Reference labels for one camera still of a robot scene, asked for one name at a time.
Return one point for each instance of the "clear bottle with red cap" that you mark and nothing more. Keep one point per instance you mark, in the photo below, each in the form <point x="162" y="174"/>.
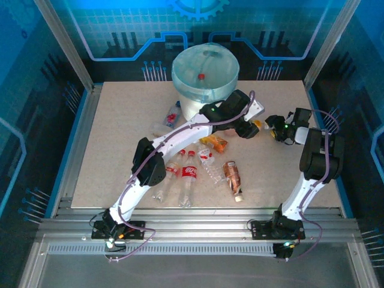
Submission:
<point x="200" y="76"/>

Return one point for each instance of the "orange snack packet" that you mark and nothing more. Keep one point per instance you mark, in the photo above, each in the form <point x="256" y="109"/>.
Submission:
<point x="216" y="143"/>

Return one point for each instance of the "brown label white cap bottle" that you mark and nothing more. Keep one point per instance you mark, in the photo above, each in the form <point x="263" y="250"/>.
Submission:
<point x="231" y="177"/>

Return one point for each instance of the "crushed clear ribbed bottle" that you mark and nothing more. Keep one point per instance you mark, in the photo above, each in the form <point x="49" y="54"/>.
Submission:
<point x="207" y="156"/>

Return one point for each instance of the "clear plastic bottle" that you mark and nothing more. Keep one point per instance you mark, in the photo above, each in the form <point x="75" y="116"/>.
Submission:
<point x="157" y="129"/>

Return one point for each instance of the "red cola label bottle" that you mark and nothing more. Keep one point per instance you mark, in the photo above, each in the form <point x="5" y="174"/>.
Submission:
<point x="189" y="173"/>

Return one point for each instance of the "red white label bottle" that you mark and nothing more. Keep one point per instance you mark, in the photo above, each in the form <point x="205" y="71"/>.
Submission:
<point x="172" y="169"/>

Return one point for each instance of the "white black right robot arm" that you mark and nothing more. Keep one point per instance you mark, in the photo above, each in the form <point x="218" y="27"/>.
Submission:
<point x="303" y="186"/>

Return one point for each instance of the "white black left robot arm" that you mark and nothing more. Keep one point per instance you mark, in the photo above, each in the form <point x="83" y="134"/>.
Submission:
<point x="180" y="138"/>

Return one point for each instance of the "white ribbed plastic bin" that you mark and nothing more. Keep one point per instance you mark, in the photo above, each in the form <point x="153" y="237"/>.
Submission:
<point x="192" y="108"/>

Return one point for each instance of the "blue plastic bin liner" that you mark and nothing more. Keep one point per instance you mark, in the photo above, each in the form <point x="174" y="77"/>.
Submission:
<point x="186" y="69"/>

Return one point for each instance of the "blue cap red label bottle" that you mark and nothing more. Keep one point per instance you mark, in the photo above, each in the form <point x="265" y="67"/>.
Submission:
<point x="172" y="117"/>

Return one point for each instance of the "black right connector box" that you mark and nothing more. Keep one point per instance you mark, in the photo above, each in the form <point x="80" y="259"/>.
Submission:
<point x="282" y="252"/>

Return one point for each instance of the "black connector box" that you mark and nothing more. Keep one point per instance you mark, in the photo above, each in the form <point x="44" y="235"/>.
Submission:
<point x="115" y="247"/>
<point x="282" y="252"/>

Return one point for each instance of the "black left connector box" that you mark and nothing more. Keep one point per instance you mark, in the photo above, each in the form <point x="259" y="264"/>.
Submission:
<point x="115" y="247"/>

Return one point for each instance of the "aluminium frame post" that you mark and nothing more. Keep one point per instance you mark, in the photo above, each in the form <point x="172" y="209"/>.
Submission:
<point x="69" y="51"/>
<point x="327" y="51"/>

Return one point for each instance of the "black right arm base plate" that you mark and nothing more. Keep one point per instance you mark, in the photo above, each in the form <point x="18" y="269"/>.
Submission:
<point x="261" y="231"/>

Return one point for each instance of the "aluminium front frame rail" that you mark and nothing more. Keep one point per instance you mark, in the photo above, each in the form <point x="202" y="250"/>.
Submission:
<point x="198" y="228"/>

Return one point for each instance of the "aluminium side frame rail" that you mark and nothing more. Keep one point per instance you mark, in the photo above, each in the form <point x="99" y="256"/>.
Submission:
<point x="85" y="120"/>

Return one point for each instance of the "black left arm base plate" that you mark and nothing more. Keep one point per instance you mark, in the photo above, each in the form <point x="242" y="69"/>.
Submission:
<point x="135" y="229"/>

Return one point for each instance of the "aluminium lower frame rail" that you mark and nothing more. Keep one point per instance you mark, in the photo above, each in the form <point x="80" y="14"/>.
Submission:
<point x="364" y="270"/>
<point x="33" y="267"/>

